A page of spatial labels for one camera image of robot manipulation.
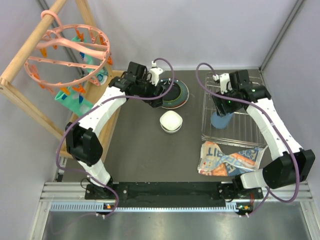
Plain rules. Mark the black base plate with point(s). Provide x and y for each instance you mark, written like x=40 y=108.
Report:
x=179 y=194

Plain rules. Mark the dark blue speckled plate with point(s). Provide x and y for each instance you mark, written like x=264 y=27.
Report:
x=179 y=87

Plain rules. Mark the lime green bowl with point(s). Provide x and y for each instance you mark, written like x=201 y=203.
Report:
x=171 y=131

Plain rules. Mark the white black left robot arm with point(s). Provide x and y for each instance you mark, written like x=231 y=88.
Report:
x=82 y=137

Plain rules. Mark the wire dish rack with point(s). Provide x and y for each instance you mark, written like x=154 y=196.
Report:
x=241 y=130

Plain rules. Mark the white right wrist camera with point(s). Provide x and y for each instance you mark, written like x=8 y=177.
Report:
x=223 y=80

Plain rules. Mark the red teal floral plate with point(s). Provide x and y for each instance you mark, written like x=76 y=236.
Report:
x=186 y=102

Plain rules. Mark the wooden tray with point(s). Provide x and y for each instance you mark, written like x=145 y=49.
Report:
x=93 y=94

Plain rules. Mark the printed dish towel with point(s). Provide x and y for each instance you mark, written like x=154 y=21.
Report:
x=213 y=162

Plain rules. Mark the pink round clip hanger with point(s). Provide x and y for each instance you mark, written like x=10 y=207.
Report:
x=60 y=46

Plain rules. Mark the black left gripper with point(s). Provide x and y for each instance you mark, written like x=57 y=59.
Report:
x=153 y=88

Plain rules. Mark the white bowl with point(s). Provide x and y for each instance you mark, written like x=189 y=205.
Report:
x=171 y=120

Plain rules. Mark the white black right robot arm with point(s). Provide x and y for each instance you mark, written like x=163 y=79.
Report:
x=290 y=163

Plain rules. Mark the aluminium frame rail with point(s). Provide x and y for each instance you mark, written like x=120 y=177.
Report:
x=64 y=213

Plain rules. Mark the teal patterned sock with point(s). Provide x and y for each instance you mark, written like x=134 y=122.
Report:
x=74 y=101
x=101 y=77

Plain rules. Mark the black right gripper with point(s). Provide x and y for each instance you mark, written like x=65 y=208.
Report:
x=218 y=100

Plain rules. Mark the light blue cup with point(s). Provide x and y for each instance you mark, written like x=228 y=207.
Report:
x=220 y=122

